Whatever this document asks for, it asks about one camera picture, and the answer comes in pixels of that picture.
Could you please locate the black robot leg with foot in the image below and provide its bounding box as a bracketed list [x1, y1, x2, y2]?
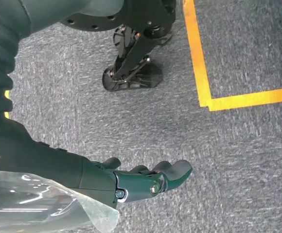
[61, 0, 177, 92]

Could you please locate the yellow tape outline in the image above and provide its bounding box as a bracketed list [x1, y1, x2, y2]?
[182, 0, 282, 112]

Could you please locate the clear right wrist camera shield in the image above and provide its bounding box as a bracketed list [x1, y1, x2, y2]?
[0, 170, 120, 233]

